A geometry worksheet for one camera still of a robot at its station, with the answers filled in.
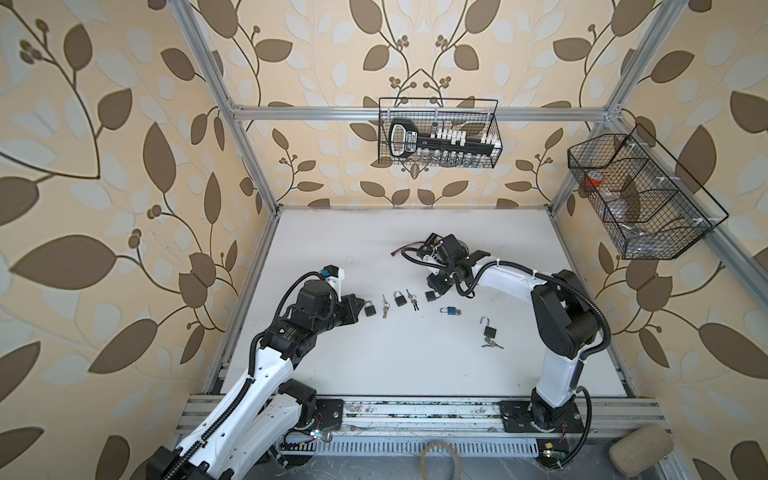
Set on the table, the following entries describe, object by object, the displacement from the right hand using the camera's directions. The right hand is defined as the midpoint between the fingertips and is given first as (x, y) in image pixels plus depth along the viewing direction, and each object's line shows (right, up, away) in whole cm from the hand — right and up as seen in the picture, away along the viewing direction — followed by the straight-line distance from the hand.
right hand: (436, 280), depth 95 cm
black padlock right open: (-21, -9, -2) cm, 23 cm away
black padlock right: (+15, -15, -7) cm, 22 cm away
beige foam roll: (+42, -34, -28) cm, 61 cm away
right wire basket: (+50, +21, -23) cm, 59 cm away
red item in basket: (+45, +31, -8) cm, 56 cm away
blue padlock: (+4, -9, -2) cm, 10 cm away
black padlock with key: (-12, -6, +1) cm, 13 cm away
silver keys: (-7, -7, +1) cm, 10 cm away
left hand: (-20, -2, -19) cm, 28 cm away
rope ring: (-7, -37, -26) cm, 46 cm away
